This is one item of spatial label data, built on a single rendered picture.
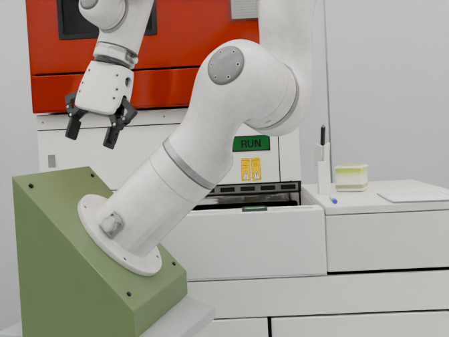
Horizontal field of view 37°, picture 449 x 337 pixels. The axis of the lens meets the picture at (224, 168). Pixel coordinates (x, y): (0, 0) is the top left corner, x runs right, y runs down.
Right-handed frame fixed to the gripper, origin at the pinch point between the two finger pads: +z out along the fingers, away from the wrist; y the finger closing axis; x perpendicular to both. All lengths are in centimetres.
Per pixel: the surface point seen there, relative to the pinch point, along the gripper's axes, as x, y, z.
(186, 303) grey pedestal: -8.0, -26.1, 25.2
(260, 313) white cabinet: -33, -32, 25
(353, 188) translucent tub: -63, -38, -9
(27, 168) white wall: -177, 163, 6
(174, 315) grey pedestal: 0.1, -28.1, 26.9
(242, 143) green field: -79, 3, -17
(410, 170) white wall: -249, -22, -48
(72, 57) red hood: -51, 52, -28
